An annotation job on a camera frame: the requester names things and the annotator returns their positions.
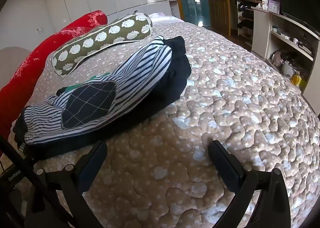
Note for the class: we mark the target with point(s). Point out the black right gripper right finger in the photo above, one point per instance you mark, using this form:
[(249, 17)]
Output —
[(272, 208)]

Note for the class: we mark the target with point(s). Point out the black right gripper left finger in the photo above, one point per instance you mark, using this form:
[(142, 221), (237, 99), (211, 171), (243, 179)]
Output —
[(66, 207)]

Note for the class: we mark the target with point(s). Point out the striped navy patch pants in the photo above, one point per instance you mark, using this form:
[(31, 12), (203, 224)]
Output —
[(76, 116)]

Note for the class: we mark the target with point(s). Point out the red long pillow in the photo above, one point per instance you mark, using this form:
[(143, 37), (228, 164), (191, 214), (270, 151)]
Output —
[(18, 91)]

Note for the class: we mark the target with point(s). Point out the yellow bottle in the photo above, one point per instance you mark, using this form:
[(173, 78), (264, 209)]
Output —
[(297, 80)]

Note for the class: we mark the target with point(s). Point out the beige rounded headboard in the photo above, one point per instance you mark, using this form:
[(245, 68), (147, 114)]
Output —
[(10, 60)]

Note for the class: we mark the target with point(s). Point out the white shelf unit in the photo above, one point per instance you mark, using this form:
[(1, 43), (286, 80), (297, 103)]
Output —
[(272, 32)]

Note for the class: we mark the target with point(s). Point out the olive hedgehog print pillow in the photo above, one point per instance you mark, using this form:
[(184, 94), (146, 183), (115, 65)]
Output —
[(129, 28)]

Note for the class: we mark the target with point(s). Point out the black television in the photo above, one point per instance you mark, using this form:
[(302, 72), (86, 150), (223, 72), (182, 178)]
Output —
[(303, 11)]

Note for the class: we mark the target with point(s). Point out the cluttered dark shoe rack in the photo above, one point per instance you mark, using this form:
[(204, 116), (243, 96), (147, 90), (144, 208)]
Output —
[(245, 18)]

